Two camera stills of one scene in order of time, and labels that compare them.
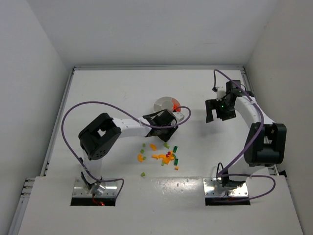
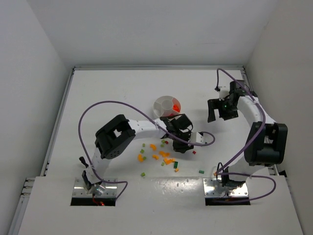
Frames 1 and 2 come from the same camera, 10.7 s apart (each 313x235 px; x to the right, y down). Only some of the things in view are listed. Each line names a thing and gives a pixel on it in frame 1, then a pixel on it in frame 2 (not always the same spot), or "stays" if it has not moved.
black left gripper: [168, 117] → [182, 146]
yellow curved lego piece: [140, 157] stays
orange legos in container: [175, 107] stays
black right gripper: [213, 109] stays
